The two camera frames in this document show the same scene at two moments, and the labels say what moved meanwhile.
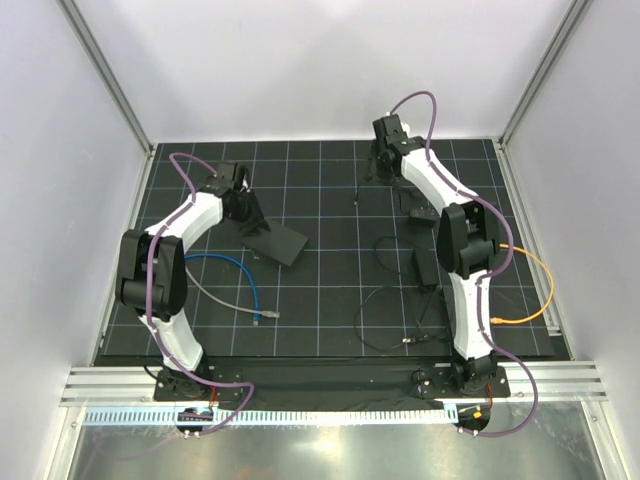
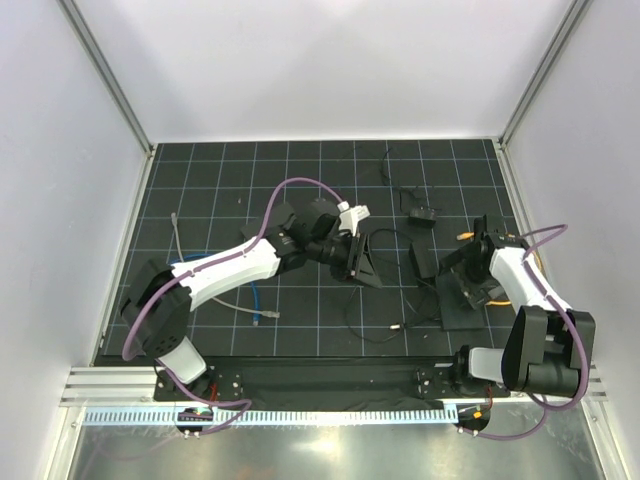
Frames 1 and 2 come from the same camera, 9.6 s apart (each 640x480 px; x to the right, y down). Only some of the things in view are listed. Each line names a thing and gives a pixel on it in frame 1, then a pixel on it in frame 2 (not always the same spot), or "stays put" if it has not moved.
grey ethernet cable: x=264 y=313 stays put
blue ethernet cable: x=256 y=314 stays put
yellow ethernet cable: x=498 y=320 to x=472 y=235
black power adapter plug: x=425 y=216 stays put
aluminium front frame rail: x=560 y=381 stays put
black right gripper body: x=377 y=168 to x=472 y=277
